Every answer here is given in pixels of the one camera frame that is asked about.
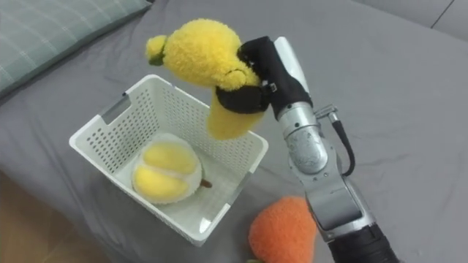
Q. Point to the orange fruit soft toy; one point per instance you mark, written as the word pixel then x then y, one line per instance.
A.
pixel 283 232

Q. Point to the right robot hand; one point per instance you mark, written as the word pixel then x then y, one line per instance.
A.
pixel 278 82

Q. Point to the green checked pillow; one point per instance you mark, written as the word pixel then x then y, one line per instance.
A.
pixel 47 33

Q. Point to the grey bed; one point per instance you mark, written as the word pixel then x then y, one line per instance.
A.
pixel 384 109

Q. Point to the white perforated plastic basket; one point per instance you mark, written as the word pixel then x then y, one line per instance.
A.
pixel 120 131

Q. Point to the yellow durian soft toy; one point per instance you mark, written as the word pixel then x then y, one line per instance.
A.
pixel 166 168

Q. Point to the yellow banana soft toy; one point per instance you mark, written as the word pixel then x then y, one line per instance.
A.
pixel 208 62

